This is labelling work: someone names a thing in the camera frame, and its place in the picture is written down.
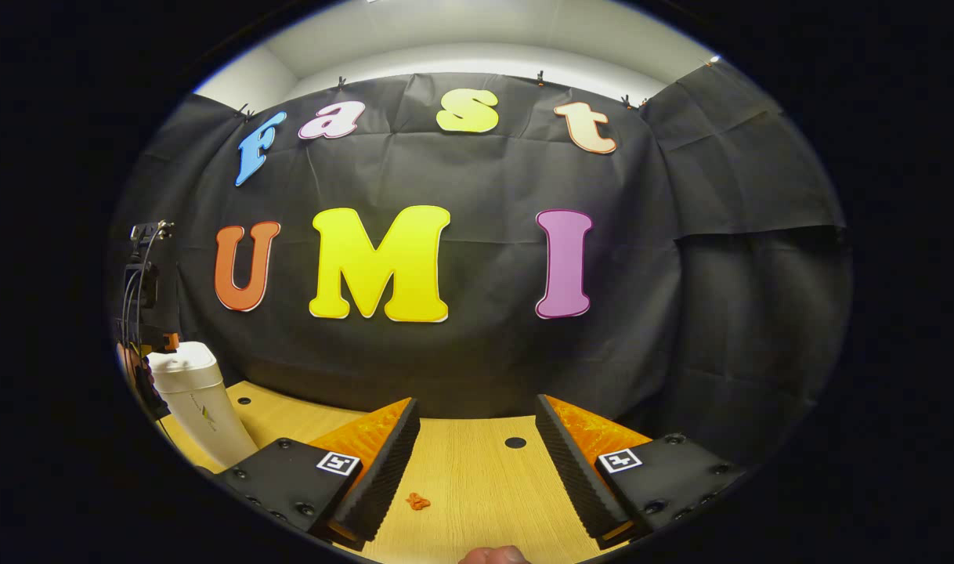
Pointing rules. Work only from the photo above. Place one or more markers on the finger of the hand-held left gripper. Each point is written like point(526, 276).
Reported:
point(171, 342)

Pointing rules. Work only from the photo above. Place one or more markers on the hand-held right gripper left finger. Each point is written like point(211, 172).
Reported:
point(383, 470)

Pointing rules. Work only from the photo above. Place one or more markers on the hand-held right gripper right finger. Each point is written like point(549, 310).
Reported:
point(575, 470)

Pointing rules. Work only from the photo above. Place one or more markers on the orange paper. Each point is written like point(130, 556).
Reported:
point(418, 501)

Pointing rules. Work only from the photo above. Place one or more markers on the white desktop garbage bin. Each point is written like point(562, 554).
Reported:
point(203, 407)

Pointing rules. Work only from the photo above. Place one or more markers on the wooden desktop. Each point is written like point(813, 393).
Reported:
point(477, 470)

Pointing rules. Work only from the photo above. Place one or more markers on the black backdrop cloth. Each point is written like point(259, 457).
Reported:
point(485, 180)

